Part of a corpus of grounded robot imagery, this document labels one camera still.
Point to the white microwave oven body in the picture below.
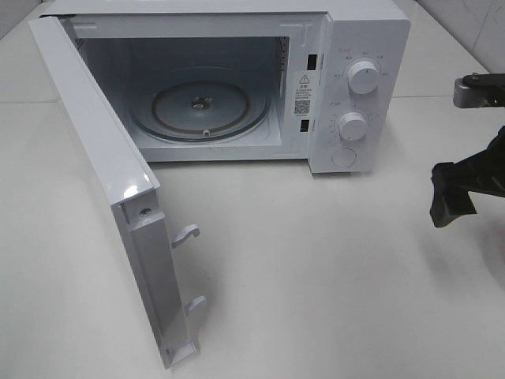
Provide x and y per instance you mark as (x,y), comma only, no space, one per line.
(126,42)

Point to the lower white timer knob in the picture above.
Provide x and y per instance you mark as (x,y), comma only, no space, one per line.
(352,126)

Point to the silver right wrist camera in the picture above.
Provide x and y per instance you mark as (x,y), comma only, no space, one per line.
(479,90)

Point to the upper white power knob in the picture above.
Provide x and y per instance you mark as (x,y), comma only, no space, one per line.
(363,76)

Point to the round door release button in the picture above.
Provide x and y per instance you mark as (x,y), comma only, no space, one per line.
(344,157)

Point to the warning label sticker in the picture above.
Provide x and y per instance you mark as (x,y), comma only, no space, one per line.
(304,93)

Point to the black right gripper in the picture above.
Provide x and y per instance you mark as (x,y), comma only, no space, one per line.
(485,174)

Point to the glass microwave turntable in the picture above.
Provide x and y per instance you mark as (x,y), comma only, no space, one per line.
(200,104)

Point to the white microwave door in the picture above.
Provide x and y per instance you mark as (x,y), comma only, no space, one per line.
(129,185)

